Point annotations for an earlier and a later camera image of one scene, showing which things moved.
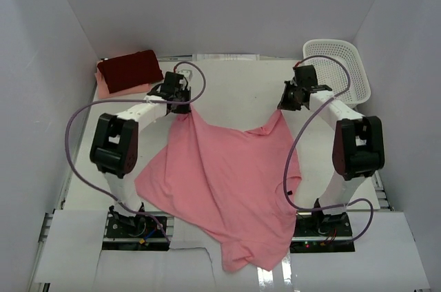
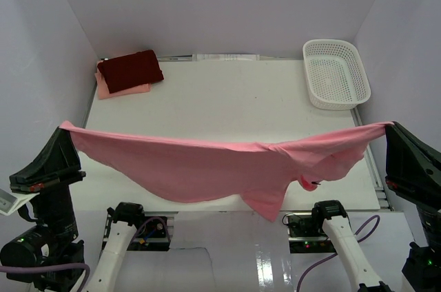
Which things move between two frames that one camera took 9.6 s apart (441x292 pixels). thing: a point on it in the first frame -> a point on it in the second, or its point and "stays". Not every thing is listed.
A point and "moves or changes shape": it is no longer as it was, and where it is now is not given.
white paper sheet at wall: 227,56 stays
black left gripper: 184,109 -> 58,163
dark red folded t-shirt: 129,70 stays
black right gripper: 285,105 -> 413,167
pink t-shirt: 231,183 moves or changes shape
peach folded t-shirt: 103,91 stays
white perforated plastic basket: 332,76 stays
